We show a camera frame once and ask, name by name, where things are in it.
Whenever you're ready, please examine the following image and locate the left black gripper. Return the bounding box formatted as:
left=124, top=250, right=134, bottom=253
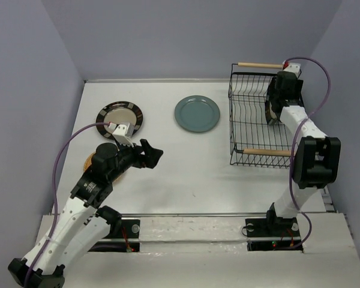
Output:
left=109, top=137, right=164, bottom=181

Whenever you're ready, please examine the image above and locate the teal plate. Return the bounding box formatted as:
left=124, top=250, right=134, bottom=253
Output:
left=174, top=95, right=220, bottom=133

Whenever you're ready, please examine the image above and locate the black rimmed plate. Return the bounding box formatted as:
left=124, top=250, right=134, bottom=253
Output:
left=265, top=91, right=279, bottom=125
left=95, top=101, right=143, bottom=137

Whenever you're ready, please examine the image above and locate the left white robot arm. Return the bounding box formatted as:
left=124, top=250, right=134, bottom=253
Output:
left=8, top=139, right=163, bottom=287

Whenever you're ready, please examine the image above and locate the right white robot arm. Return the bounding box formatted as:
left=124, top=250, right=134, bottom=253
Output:
left=264, top=68, right=341, bottom=235

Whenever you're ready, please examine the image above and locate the orange woven coaster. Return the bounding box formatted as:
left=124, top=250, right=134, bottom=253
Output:
left=83, top=151, right=124, bottom=184

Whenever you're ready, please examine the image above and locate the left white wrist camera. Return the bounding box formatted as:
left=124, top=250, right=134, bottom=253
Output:
left=108, top=122, right=134, bottom=148

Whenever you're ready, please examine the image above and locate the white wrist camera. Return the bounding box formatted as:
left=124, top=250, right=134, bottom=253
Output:
left=283, top=61, right=301, bottom=77
left=108, top=122, right=134, bottom=148

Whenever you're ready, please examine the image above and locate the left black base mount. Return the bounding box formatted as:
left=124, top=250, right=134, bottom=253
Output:
left=89, top=218, right=140, bottom=253

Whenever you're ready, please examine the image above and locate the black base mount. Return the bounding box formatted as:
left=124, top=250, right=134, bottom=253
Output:
left=241, top=218, right=303, bottom=251
left=89, top=218, right=140, bottom=253

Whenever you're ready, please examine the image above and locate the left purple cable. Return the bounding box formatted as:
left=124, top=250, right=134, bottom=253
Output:
left=23, top=122, right=112, bottom=287

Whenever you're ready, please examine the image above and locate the purple cable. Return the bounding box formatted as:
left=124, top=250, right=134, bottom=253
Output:
left=289, top=56, right=332, bottom=250
left=23, top=122, right=112, bottom=287

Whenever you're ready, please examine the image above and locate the black wire dish rack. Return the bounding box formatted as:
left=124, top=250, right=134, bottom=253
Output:
left=228, top=64, right=292, bottom=169

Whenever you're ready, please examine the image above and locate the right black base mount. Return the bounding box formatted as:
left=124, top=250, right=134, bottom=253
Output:
left=241, top=218, right=303, bottom=251

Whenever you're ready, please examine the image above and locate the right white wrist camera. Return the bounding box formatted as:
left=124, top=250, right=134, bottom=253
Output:
left=283, top=61, right=301, bottom=77

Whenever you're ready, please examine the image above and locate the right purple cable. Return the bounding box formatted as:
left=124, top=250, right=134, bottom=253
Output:
left=289, top=56, right=332, bottom=250

